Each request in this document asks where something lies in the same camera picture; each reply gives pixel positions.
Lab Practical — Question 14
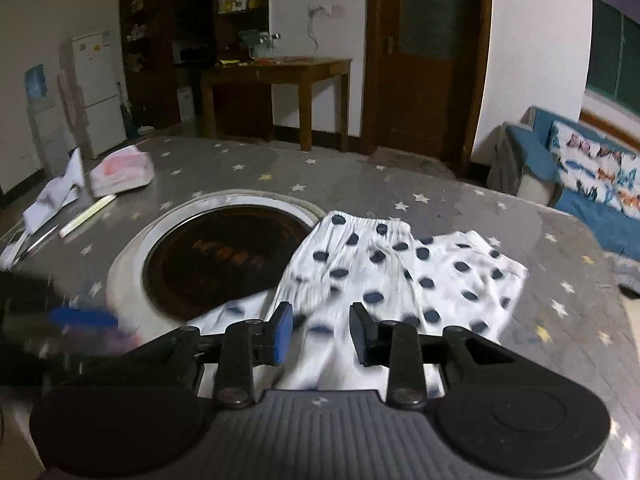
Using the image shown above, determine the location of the white crumpled paper cloth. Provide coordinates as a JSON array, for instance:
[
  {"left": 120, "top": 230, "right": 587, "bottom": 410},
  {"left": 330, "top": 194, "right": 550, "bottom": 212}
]
[{"left": 1, "top": 148, "right": 86, "bottom": 271}]

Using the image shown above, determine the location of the wall socket with cable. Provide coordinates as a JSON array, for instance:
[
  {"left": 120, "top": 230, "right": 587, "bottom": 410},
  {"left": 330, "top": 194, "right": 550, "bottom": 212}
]
[{"left": 306, "top": 4, "right": 345, "bottom": 54}]

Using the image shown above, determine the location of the round recessed table heater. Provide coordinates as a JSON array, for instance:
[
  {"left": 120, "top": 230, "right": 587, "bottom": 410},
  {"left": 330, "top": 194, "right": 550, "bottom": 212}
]
[{"left": 105, "top": 188, "right": 325, "bottom": 341}]

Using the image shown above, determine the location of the white stick marker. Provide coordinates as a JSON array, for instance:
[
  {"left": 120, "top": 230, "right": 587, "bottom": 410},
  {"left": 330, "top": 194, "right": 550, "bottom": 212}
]
[{"left": 58, "top": 194, "right": 116, "bottom": 238}]

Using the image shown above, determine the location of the blue corner sofa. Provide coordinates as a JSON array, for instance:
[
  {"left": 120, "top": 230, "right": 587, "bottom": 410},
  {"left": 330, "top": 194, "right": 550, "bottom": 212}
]
[{"left": 487, "top": 106, "right": 639, "bottom": 261}]

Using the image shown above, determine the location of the green window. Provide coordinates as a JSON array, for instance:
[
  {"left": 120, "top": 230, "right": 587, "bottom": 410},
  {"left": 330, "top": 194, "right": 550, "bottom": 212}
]
[{"left": 587, "top": 0, "right": 640, "bottom": 115}]

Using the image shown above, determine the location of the dark wooden shelf cabinet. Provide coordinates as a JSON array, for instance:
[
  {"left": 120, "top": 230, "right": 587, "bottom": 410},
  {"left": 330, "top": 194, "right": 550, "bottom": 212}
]
[{"left": 118, "top": 0, "right": 269, "bottom": 129}]

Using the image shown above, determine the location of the grey star pattern mat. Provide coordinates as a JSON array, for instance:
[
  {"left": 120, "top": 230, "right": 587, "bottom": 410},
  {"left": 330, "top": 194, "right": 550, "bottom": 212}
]
[{"left": 21, "top": 136, "right": 639, "bottom": 479}]

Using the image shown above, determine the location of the green glass jar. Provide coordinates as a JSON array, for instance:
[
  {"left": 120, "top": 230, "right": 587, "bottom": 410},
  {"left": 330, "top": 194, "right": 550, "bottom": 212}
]
[{"left": 239, "top": 29, "right": 281, "bottom": 61}]

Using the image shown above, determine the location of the dark wooden door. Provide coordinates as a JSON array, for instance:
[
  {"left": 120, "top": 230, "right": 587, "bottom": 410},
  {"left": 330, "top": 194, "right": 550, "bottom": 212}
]
[{"left": 361, "top": 0, "right": 492, "bottom": 174}]

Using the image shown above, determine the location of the white refrigerator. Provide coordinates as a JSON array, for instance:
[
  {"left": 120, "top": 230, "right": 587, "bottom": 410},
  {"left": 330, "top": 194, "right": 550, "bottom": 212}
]
[{"left": 72, "top": 30, "right": 126, "bottom": 159}]

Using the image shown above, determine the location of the butterfly print pillow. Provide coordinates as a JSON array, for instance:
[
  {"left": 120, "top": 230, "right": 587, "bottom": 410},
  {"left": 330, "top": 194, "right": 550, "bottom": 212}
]
[{"left": 549, "top": 122, "right": 640, "bottom": 219}]

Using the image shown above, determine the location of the wooden side table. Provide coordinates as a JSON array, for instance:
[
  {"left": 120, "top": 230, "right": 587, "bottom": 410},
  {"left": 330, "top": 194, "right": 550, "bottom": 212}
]
[{"left": 201, "top": 56, "right": 352, "bottom": 153}]

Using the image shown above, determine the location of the white polka dot garment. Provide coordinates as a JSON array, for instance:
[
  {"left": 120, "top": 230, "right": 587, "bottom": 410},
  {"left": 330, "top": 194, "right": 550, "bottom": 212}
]
[{"left": 191, "top": 211, "right": 528, "bottom": 393}]

